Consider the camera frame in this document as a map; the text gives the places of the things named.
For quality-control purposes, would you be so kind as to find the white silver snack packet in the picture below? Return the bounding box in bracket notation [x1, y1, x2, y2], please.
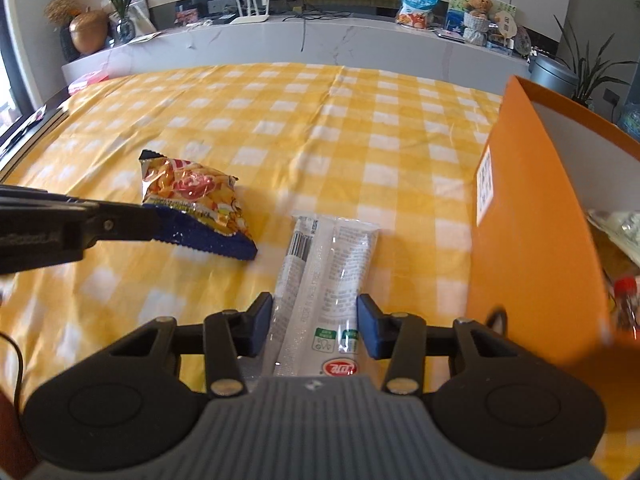
[262, 214, 378, 377]

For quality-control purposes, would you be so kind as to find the orange chips bag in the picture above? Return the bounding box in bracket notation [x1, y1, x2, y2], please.
[139, 150, 257, 261]

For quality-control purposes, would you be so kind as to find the red cap snack bottle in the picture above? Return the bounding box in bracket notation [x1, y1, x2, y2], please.
[613, 276, 639, 334]

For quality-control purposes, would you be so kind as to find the white candy clear packet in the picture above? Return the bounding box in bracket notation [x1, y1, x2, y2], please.
[587, 209, 640, 256]

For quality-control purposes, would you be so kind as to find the pink tissue box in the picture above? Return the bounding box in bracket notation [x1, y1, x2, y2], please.
[67, 70, 110, 96]

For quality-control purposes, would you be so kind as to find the orange cardboard box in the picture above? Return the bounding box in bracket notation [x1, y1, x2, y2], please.
[466, 77, 639, 431]

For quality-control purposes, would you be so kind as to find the yellow checkered tablecloth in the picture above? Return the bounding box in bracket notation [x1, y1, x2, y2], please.
[1, 63, 639, 477]

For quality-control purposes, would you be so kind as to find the white marble tv console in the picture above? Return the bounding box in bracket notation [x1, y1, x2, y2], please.
[62, 16, 528, 94]

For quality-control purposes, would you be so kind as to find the copper round vase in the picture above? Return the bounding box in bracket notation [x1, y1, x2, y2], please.
[70, 10, 108, 55]

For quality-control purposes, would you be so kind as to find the small plant in glass vase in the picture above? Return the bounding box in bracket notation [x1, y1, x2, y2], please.
[92, 0, 148, 47]

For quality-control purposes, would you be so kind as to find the white wifi router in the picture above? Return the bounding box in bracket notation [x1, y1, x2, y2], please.
[231, 0, 270, 25]

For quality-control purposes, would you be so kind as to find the grey metal trash can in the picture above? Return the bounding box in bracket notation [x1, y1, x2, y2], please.
[528, 54, 578, 98]

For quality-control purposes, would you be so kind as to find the blue water jug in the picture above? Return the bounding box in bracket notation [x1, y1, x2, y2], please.
[616, 103, 640, 141]

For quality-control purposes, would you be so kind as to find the potted plant by trash can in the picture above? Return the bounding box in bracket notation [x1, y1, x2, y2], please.
[554, 16, 639, 112]

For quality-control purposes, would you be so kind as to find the blue snack bag on console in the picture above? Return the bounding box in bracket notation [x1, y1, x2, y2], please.
[396, 0, 439, 30]

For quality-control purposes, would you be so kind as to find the brown teddy bear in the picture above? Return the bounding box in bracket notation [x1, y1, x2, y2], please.
[463, 0, 494, 47]

